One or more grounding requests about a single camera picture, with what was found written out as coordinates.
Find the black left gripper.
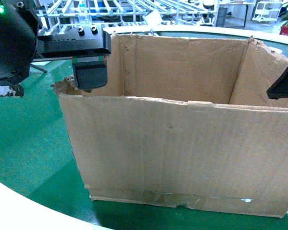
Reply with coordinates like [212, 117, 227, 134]
[37, 23, 111, 90]

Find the brown cardboard box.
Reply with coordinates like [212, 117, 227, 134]
[54, 35, 288, 218]

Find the green round conveyor belt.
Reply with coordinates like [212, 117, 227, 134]
[0, 27, 288, 230]

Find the metal roller flow rack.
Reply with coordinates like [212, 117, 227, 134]
[34, 0, 220, 35]

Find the white office desk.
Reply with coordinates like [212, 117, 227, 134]
[218, 1, 255, 28]

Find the grey waste bin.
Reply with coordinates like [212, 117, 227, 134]
[216, 7, 228, 27]

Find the white wire cart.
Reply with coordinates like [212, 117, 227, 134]
[251, 0, 282, 23]

